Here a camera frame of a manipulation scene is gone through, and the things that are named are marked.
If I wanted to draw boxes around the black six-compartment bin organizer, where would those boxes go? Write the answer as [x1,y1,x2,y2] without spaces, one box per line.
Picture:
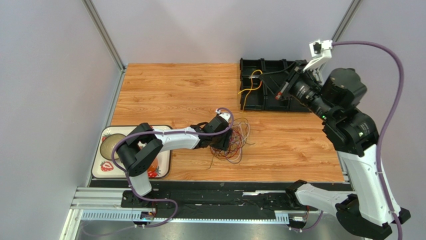
[239,58,309,113]

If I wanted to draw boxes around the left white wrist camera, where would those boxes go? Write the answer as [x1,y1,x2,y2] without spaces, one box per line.
[215,109,231,122]

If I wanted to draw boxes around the coloured wire bundle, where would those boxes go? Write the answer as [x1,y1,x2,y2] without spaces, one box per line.
[206,117,256,170]

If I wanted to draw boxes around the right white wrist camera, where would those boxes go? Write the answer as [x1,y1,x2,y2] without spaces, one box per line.
[303,39,333,72]

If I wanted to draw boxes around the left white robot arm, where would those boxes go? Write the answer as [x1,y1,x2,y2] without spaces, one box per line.
[111,112,234,197]

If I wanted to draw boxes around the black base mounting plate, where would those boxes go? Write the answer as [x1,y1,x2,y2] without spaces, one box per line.
[120,179,354,221]

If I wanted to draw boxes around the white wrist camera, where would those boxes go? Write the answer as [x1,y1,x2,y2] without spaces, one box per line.
[215,109,231,122]
[303,39,333,72]

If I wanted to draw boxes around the orange transparent cup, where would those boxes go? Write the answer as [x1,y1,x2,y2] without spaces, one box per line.
[147,158,160,178]

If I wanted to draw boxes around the yellow wire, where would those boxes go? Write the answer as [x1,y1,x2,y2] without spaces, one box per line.
[237,69,264,112]

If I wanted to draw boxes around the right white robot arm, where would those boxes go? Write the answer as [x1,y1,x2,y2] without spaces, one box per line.
[259,67,411,240]

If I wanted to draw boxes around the grey ceramic bowl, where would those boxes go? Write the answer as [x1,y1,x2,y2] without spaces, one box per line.
[99,133,126,161]

